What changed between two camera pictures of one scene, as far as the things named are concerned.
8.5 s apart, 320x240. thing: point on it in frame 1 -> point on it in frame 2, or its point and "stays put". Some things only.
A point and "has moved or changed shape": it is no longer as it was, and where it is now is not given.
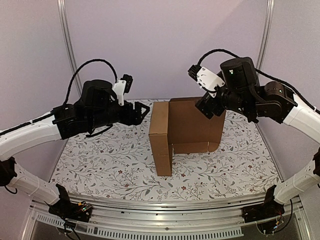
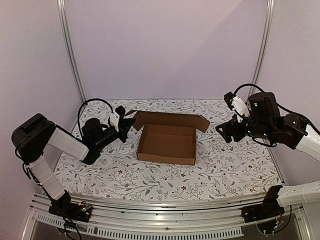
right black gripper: (208, 104) -> (231, 129)
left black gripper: (136, 118) -> (124, 125)
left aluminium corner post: (64, 20) stays put
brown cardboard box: (179, 126) has moved or changed shape
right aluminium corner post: (269, 13) stays put
